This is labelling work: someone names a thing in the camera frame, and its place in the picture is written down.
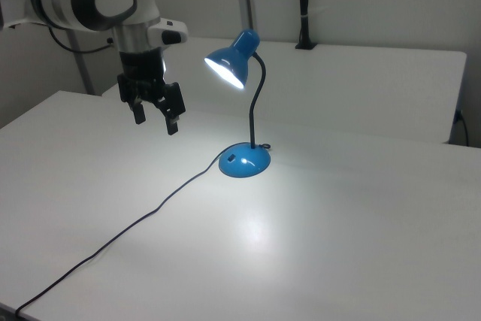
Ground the blue gooseneck desk lamp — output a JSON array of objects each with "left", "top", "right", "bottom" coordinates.
[{"left": 204, "top": 29, "right": 272, "bottom": 178}]

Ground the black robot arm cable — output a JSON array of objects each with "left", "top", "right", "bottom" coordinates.
[{"left": 0, "top": 0, "right": 115, "bottom": 54}]

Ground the grey slim partition post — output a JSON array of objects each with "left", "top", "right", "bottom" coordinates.
[{"left": 68, "top": 29, "right": 95, "bottom": 95}]

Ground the black wall socket cable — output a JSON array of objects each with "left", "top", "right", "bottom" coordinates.
[{"left": 455, "top": 109, "right": 470, "bottom": 147}]

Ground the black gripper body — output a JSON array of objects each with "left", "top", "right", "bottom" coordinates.
[{"left": 119, "top": 48, "right": 168, "bottom": 87}]

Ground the black lamp power cord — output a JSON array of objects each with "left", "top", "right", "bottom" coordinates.
[{"left": 14, "top": 142, "right": 272, "bottom": 318}]

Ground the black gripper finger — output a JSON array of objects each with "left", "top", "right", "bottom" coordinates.
[
  {"left": 151, "top": 80, "right": 187, "bottom": 137},
  {"left": 116, "top": 72, "right": 147, "bottom": 126}
]

